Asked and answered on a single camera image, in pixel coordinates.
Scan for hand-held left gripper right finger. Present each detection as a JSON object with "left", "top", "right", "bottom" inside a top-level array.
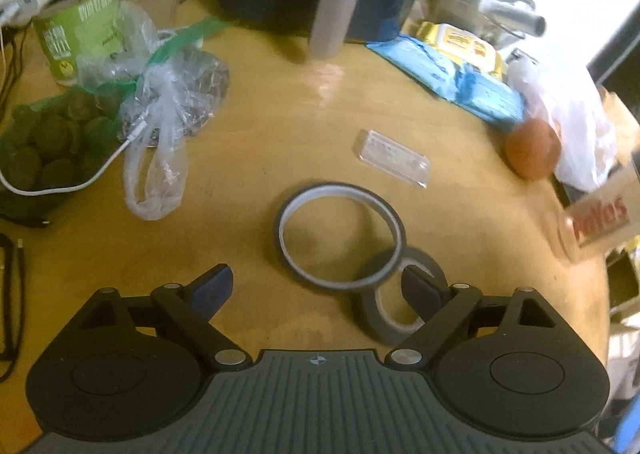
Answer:
[{"left": 385, "top": 265, "right": 572, "bottom": 366}]

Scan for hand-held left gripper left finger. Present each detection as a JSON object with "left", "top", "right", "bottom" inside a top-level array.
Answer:
[{"left": 82, "top": 263, "right": 235, "bottom": 368}]

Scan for black tape roll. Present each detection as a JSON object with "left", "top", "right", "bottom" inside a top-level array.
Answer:
[{"left": 349, "top": 247, "right": 449, "bottom": 346}]

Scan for thin amber tape roll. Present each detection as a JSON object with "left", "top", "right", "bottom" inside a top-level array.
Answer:
[{"left": 273, "top": 182, "right": 407, "bottom": 291}]

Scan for clear plastic case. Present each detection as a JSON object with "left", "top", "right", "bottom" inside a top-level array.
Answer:
[{"left": 357, "top": 129, "right": 432, "bottom": 189}]

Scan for orange fruit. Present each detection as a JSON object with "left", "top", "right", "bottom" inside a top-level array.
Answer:
[{"left": 503, "top": 119, "right": 562, "bottom": 180}]

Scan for crumpled clear plastic bag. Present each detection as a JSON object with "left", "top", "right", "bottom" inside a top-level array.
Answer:
[{"left": 80, "top": 0, "right": 232, "bottom": 222}]

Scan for clear shaker bottle grey lid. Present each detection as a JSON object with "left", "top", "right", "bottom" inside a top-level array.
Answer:
[{"left": 556, "top": 163, "right": 640, "bottom": 263}]

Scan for bag of dark round fruits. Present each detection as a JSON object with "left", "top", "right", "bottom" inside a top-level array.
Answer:
[{"left": 0, "top": 18, "right": 232, "bottom": 216}]

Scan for white plastic bag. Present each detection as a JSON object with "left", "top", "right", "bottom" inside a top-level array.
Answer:
[{"left": 506, "top": 51, "right": 619, "bottom": 193}]

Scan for blue wipes packet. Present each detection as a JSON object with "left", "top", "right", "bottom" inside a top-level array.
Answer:
[{"left": 366, "top": 33, "right": 527, "bottom": 131}]

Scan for yellow wipes packet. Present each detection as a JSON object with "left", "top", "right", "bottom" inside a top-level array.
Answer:
[{"left": 416, "top": 21, "right": 507, "bottom": 78}]

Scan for green round canister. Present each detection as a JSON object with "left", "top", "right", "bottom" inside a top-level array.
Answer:
[{"left": 31, "top": 0, "right": 127, "bottom": 88}]

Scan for white charging cable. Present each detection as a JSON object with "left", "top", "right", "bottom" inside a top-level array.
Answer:
[{"left": 0, "top": 115, "right": 152, "bottom": 197}]

